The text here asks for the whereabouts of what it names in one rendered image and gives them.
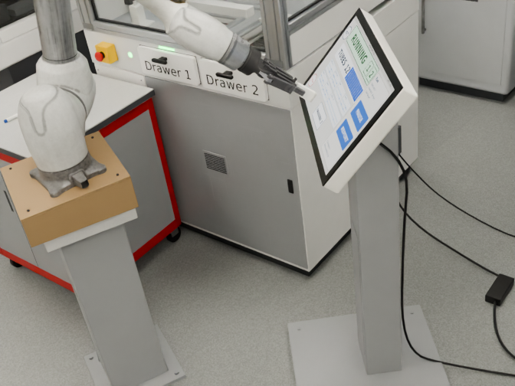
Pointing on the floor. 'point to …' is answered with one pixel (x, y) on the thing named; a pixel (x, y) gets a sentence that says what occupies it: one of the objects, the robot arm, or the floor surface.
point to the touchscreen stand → (370, 299)
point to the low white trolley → (145, 214)
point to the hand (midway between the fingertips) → (303, 92)
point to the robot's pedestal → (116, 307)
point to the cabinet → (260, 165)
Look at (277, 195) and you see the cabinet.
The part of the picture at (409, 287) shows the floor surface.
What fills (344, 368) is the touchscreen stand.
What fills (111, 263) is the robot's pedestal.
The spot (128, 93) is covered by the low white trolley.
